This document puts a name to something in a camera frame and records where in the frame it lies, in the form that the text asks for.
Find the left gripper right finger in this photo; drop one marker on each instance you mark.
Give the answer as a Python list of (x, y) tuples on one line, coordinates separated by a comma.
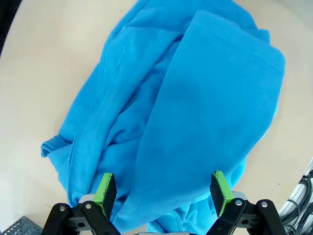
[(221, 193)]

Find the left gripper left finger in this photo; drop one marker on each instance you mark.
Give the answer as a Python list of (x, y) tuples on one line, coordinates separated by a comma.
[(107, 193)]

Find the light cyan cloth garment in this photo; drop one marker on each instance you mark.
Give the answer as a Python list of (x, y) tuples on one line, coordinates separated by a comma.
[(195, 98)]

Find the grey plastic lattice basket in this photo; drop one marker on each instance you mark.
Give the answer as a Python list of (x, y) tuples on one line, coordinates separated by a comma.
[(19, 226)]

